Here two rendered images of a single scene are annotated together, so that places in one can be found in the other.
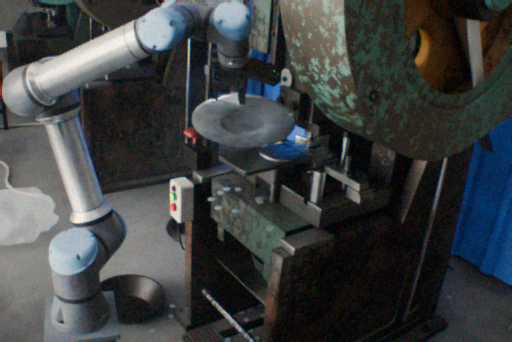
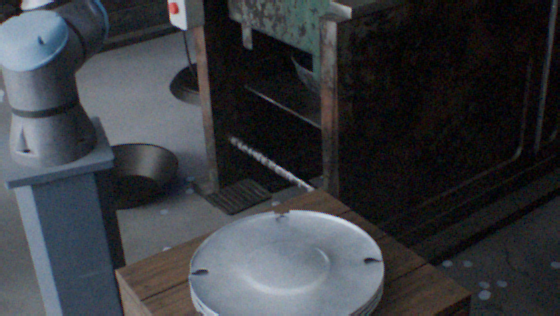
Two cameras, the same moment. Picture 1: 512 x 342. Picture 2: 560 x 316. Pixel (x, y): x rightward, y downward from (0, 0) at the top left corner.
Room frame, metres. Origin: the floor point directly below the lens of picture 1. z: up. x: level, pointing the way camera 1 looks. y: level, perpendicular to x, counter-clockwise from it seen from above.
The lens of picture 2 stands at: (-0.22, -0.02, 1.08)
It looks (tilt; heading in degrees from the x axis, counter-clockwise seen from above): 29 degrees down; 1
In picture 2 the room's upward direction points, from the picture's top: 3 degrees counter-clockwise
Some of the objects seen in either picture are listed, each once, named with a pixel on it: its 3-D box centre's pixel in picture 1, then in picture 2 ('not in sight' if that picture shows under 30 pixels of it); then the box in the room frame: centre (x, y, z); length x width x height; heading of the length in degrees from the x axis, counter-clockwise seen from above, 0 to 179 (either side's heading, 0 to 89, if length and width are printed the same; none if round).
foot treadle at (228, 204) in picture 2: (260, 321); (320, 170); (1.39, -0.06, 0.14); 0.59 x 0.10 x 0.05; 127
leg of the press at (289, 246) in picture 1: (385, 264); (492, 51); (1.34, -0.44, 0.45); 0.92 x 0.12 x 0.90; 127
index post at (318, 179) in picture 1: (317, 184); not in sight; (1.26, -0.17, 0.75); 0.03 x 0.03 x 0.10; 37
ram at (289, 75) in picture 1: (311, 66); not in sight; (1.45, -0.13, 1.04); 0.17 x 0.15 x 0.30; 127
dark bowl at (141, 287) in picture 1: (128, 302); (124, 180); (1.55, 0.47, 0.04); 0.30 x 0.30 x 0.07
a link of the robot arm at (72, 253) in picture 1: (76, 261); (38, 58); (0.98, 0.42, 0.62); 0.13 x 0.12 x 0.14; 171
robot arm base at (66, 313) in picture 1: (79, 300); (49, 121); (0.98, 0.42, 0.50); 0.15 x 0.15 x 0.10
